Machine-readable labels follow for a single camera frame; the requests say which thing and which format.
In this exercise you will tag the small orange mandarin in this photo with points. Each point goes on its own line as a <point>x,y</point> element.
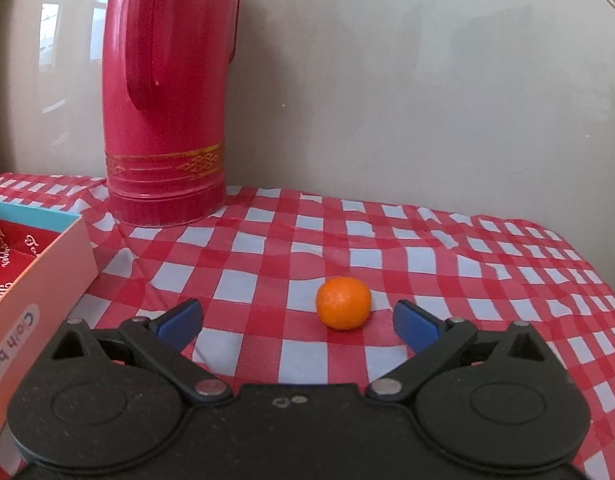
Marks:
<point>343,304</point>

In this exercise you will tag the red checked tablecloth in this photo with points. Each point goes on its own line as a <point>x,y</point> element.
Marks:
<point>437,270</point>

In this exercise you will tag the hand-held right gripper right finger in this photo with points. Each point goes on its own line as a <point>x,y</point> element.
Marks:
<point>417,327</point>

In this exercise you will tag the red thermos flask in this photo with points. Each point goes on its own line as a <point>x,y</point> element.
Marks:
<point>167,110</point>

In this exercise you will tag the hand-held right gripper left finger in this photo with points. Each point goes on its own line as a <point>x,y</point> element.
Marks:
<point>180,325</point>

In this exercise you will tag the colourful cardboard box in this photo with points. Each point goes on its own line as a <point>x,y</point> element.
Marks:
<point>42,270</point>

